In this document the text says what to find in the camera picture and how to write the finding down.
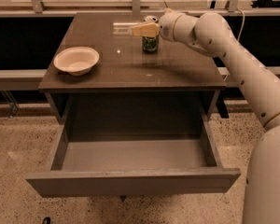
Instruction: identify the white cable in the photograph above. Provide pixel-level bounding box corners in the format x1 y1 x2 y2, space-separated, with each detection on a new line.
222 7 246 83

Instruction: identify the open grey top drawer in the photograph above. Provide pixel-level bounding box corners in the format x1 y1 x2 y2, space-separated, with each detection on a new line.
26 92 241 197

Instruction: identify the metal railing frame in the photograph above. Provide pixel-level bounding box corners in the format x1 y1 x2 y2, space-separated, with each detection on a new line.
0 0 280 19

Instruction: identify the grey cabinet with top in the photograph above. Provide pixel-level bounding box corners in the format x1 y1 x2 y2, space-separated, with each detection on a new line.
39 13 224 142

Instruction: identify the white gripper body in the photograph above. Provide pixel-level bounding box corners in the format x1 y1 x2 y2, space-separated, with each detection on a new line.
159 12 181 42

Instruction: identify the white paper bowl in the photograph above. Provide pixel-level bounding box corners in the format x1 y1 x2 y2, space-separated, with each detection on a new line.
53 47 100 76

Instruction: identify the green soda can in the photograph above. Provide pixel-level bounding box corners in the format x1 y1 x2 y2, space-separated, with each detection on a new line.
141 14 161 54

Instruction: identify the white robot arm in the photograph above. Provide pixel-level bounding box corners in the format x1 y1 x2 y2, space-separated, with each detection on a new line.
129 8 280 224

